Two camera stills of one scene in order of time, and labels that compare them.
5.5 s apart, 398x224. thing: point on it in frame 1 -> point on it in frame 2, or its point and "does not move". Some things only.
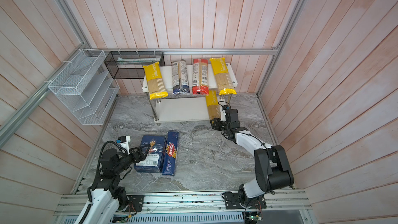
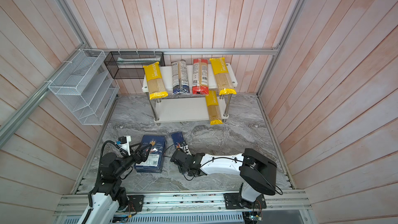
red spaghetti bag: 200,77 does not move
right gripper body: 225,127 -> 180,168
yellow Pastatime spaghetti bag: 212,104 does not move
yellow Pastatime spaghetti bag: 156,87 does not move
